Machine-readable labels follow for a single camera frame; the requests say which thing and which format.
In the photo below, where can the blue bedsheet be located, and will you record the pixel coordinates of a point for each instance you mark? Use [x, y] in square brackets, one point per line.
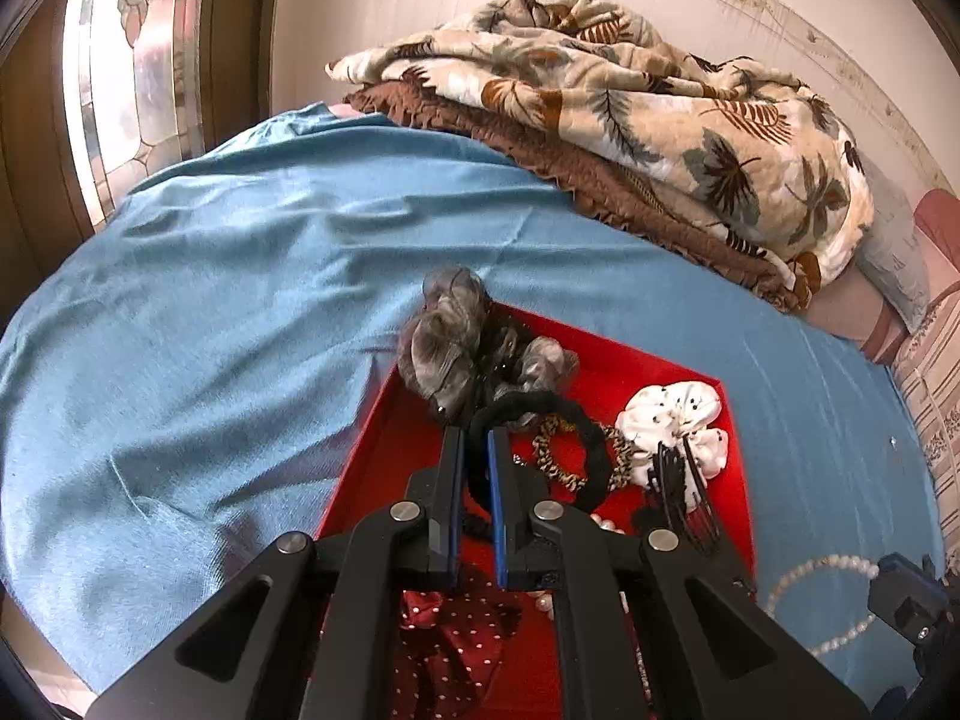
[225, 277]

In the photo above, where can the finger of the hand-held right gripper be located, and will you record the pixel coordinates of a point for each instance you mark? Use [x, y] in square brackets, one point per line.
[911, 600]

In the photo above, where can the leaf print blanket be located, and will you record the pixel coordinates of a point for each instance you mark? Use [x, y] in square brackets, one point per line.
[637, 112]

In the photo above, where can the white dotted scrunchie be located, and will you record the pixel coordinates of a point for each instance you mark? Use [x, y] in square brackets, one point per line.
[675, 412]

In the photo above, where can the red tray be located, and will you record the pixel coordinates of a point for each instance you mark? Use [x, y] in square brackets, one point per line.
[660, 375]

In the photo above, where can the pink pillow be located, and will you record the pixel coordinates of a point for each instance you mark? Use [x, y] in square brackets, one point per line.
[941, 225]

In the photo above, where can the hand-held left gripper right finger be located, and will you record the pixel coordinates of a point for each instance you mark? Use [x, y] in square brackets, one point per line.
[496, 532]

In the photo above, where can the dark red polka-dot scrunchie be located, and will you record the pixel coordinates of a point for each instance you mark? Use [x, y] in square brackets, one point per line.
[450, 645]

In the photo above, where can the grey pillow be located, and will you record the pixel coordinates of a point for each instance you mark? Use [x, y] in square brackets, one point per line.
[896, 255]

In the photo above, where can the brown ruffled blanket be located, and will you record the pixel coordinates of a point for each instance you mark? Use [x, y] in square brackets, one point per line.
[562, 157]

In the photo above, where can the grey scrunchie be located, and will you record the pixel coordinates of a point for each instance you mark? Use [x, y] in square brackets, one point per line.
[442, 345]

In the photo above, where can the stained glass window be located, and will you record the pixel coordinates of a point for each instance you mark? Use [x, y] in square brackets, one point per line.
[150, 90]

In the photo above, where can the wooden window frame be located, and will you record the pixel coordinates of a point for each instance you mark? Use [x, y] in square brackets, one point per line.
[232, 52]

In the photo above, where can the black hair clip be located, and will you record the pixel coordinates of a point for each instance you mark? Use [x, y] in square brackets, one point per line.
[671, 487]

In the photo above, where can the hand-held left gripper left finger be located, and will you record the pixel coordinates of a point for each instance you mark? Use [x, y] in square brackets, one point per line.
[454, 540]

